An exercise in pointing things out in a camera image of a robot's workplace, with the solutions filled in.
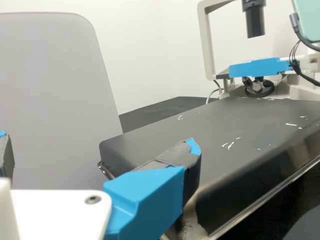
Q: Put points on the white box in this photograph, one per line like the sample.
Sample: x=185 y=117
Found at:
x=55 y=95

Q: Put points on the black tray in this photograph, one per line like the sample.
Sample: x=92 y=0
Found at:
x=237 y=140

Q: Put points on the right wrist camera phone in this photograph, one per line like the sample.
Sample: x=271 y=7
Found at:
x=308 y=20

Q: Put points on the cream microscope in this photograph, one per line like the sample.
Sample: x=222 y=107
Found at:
x=255 y=20

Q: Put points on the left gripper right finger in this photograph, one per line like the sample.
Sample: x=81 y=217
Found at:
x=147 y=192

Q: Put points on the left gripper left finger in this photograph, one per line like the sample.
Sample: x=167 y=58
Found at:
x=5 y=155

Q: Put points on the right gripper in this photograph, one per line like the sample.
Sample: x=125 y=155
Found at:
x=311 y=62

